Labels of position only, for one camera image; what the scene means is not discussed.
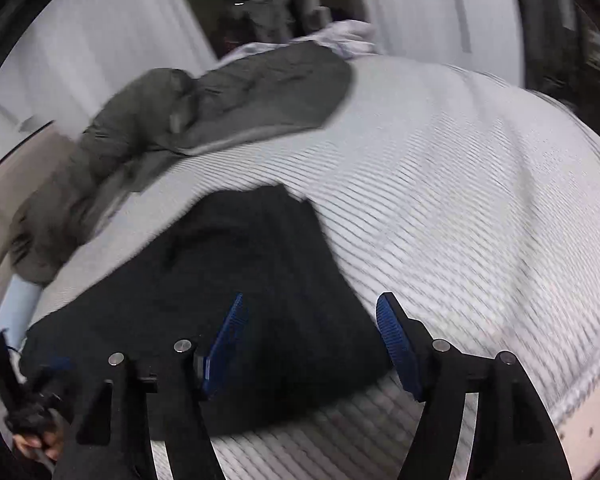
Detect beige padded headboard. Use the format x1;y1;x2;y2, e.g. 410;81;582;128
0;122;73;297

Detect white chair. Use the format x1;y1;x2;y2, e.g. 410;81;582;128
302;0;332;34

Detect black pants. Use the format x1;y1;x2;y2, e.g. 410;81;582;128
20;185;391;437

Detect dark grey duvet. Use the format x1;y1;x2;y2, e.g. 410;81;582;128
9;41;353;286

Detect person left hand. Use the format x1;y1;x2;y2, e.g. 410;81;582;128
14;422;64;462

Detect white sheer curtain right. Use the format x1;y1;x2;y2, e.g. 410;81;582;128
363;0;524;87

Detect white crumpled sheet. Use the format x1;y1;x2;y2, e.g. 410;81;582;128
216;20;379;67

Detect clothes pile on rack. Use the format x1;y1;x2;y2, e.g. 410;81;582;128
234;0;294;44

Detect light blue bolster pillow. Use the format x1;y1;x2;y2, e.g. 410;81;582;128
0;274;43;350

